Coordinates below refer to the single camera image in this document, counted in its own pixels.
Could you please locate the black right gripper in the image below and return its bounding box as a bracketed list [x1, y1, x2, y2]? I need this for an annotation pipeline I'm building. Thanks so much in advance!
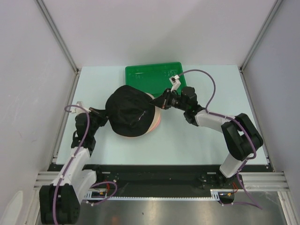
[150, 88, 188, 111]

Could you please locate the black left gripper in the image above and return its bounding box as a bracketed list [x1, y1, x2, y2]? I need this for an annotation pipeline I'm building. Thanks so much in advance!
[87, 107, 112, 136]

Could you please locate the beige smile bucket hat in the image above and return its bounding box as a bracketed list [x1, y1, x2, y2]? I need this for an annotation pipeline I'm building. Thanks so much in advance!
[121, 92, 162, 139]

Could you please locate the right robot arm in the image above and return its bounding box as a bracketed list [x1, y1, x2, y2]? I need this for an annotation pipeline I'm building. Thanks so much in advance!
[150, 87, 263, 188]

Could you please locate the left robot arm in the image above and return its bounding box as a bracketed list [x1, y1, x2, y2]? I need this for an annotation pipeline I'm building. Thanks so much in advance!
[39, 105, 108, 225]

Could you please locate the green plastic tray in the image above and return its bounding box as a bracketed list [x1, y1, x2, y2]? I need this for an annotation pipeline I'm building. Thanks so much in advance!
[125, 62, 183, 97]

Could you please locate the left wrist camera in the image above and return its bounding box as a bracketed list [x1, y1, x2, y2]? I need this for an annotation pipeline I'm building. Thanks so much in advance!
[76, 101, 90, 114]

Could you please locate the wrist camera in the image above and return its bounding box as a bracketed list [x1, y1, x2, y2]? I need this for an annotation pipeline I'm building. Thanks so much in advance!
[76, 101, 90, 114]
[169, 75, 181, 92]

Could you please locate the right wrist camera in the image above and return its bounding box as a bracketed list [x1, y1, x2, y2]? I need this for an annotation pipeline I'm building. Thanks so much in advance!
[169, 75, 181, 92]

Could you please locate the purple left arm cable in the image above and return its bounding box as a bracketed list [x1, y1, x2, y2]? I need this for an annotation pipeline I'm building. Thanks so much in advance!
[52, 105, 91, 225]

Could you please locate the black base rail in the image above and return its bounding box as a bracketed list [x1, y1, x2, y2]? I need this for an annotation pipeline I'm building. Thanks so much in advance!
[48, 164, 235, 199]

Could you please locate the white cable duct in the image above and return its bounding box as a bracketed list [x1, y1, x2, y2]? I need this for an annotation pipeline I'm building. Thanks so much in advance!
[82, 189, 237, 204]

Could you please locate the aluminium frame post left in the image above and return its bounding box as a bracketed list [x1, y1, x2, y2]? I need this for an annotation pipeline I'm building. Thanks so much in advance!
[35, 0, 80, 73]

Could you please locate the aluminium frame post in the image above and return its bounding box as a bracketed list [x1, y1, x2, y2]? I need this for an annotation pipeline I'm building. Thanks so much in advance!
[240, 0, 284, 71]
[35, 0, 80, 73]

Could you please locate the aluminium frame post right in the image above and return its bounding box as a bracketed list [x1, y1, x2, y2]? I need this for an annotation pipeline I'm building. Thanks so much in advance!
[240, 0, 284, 71]

